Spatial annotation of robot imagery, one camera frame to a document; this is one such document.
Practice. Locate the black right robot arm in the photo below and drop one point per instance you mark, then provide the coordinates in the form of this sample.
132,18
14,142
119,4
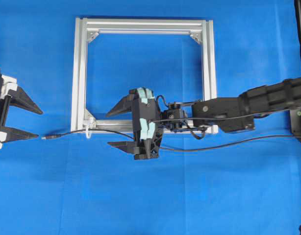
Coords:
230,114

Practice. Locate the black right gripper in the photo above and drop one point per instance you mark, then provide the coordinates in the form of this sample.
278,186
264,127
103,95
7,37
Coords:
145,116

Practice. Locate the silver aluminium extrusion frame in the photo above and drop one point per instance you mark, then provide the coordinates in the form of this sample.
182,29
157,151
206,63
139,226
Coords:
175,58

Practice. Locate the blue table mat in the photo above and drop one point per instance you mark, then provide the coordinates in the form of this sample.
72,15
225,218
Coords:
226,184

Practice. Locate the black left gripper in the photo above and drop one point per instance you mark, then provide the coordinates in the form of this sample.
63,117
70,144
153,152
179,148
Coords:
14,95

